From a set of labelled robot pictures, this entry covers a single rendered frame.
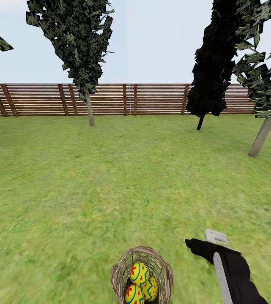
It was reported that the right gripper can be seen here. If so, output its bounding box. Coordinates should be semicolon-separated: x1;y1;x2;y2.
185;239;215;263

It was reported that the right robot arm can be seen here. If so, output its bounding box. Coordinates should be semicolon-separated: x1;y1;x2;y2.
185;229;268;304

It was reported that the wicker basket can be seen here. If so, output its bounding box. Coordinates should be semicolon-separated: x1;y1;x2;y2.
111;245;174;304

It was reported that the easter egg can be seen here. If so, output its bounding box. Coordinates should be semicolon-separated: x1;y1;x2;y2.
130;262;149;288
141;275;158;303
125;285;145;304

